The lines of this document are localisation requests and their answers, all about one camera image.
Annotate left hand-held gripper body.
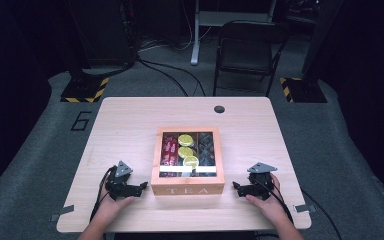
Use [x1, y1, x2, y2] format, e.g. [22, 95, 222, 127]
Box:
[104, 160, 142, 201]

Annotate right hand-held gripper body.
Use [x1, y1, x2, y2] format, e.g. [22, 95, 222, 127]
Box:
[245, 162, 278, 201]

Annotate wooden tea box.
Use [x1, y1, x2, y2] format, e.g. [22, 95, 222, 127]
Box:
[150, 125, 226, 197]

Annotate person's right hand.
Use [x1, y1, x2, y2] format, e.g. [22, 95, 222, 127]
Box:
[245, 173, 290, 224]

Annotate person's left hand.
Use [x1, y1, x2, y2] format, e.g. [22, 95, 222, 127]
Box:
[96, 186, 136, 222]

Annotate red coffee stick packet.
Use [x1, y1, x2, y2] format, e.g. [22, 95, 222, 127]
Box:
[169, 133, 181, 167]
[160, 133, 172, 167]

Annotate pile of clear tea bags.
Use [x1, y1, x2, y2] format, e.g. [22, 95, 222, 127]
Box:
[197, 132, 216, 167]

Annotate grey tape strip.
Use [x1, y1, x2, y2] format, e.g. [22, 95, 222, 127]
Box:
[293, 203, 317, 214]
[50, 204, 75, 222]

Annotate black stand with striped base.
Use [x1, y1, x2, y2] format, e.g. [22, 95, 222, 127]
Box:
[278, 0, 346, 104]
[60, 0, 110, 104]

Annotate black folding chair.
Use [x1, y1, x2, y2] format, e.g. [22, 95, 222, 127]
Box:
[212, 20, 291, 98]

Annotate dark equipment cabinet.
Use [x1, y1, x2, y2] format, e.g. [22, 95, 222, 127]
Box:
[65, 0, 138, 69]

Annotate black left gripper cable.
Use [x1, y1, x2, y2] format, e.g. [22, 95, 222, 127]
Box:
[89, 165, 118, 223]

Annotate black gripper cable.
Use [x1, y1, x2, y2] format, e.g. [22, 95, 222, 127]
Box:
[89, 165, 118, 223]
[253, 179, 295, 224]

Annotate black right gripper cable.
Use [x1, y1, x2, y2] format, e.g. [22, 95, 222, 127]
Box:
[253, 179, 295, 224]

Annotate black cable beside table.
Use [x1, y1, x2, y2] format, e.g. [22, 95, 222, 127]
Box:
[301, 189, 343, 240]

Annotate black floor cables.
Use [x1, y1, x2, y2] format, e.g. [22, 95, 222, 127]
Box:
[136, 55, 208, 98]

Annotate white floor cables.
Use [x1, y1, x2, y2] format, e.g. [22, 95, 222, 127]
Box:
[137, 0, 214, 53]

